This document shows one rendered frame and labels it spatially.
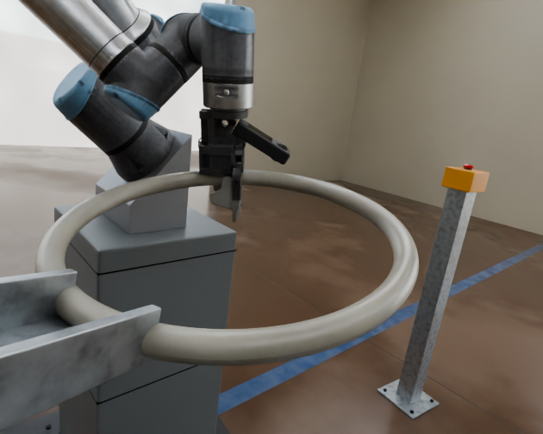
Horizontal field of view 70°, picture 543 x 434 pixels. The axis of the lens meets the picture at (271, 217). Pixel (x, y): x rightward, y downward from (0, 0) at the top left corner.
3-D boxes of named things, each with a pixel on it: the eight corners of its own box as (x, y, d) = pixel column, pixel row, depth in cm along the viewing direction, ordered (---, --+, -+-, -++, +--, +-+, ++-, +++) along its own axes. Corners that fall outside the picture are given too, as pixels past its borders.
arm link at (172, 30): (139, 41, 73) (169, 42, 64) (179, 3, 75) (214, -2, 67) (171, 81, 80) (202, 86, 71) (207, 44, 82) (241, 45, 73)
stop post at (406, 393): (439, 405, 178) (506, 173, 149) (412, 420, 166) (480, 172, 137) (402, 378, 193) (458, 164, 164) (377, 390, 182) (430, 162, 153)
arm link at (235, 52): (233, 7, 70) (268, 3, 63) (233, 79, 75) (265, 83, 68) (186, 1, 64) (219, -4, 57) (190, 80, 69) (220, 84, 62)
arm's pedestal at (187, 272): (40, 429, 139) (30, 201, 116) (168, 379, 172) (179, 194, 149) (83, 553, 104) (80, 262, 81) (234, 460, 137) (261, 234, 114)
